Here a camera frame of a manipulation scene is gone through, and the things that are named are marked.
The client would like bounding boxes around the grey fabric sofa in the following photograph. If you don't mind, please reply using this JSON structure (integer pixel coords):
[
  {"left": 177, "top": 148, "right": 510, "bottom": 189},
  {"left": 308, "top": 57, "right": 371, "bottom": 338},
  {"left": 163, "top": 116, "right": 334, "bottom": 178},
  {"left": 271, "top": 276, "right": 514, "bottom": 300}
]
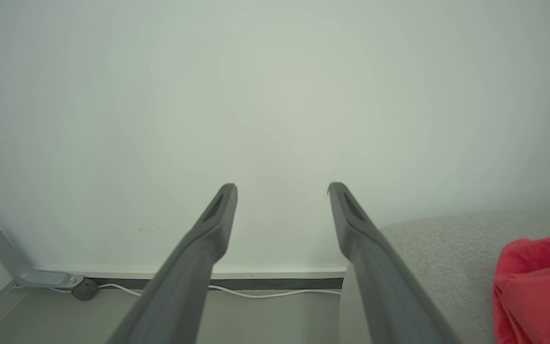
[{"left": 338, "top": 210, "right": 550, "bottom": 344}]

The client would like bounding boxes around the white cable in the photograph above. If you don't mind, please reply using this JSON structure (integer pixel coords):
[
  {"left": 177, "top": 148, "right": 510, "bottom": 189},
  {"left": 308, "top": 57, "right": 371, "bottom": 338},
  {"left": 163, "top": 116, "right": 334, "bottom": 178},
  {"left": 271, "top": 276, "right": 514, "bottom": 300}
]
[{"left": 48, "top": 283, "right": 342, "bottom": 300}]

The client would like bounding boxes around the dark grey round foot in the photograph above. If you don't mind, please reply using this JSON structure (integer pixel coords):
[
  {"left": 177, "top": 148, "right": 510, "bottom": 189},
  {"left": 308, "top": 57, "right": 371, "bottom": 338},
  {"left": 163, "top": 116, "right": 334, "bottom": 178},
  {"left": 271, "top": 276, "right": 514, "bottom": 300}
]
[{"left": 71, "top": 278, "right": 100, "bottom": 302}]

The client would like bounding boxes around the dark grey baseboard strip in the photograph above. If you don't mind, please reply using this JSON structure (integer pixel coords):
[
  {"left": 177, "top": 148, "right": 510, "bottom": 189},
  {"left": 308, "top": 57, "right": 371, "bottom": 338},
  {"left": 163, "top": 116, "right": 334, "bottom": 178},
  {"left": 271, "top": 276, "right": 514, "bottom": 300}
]
[{"left": 83, "top": 278, "right": 345, "bottom": 291}]

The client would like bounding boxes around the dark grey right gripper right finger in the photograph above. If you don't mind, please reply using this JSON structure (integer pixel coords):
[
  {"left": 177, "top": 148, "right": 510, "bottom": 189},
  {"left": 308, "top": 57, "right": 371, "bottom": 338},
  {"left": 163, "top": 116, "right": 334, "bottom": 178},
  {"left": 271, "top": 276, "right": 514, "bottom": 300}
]
[{"left": 327, "top": 182, "right": 460, "bottom": 344}]

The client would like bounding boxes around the red and white garment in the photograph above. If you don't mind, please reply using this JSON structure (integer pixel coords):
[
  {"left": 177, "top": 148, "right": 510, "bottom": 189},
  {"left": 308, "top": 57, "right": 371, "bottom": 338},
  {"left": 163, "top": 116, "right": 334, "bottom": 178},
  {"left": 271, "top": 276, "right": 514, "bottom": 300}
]
[{"left": 492, "top": 234, "right": 550, "bottom": 344}]

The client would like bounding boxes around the light grey metal frame leg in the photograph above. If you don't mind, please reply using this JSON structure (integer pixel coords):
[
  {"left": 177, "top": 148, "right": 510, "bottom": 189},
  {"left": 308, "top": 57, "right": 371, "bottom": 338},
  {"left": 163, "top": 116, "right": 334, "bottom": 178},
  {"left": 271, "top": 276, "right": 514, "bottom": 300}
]
[{"left": 0, "top": 183, "right": 85, "bottom": 289}]

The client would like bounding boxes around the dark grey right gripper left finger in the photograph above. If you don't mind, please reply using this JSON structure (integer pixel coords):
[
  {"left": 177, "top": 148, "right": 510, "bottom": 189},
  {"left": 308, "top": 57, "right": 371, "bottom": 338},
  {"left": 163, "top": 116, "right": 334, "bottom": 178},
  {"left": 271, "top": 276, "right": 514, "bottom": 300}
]
[{"left": 106, "top": 183, "right": 238, "bottom": 344}]

